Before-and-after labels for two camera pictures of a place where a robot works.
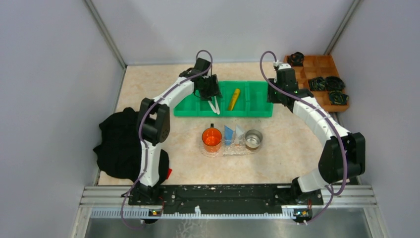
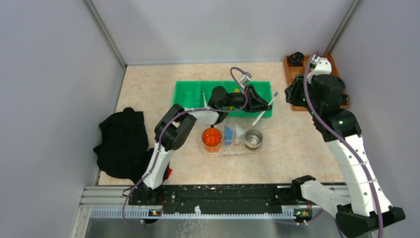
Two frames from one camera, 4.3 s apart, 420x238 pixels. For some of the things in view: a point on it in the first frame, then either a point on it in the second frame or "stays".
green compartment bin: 252,100 stays
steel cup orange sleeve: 253,139 stays
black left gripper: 209,93 → 248,98
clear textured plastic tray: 232,149 stays
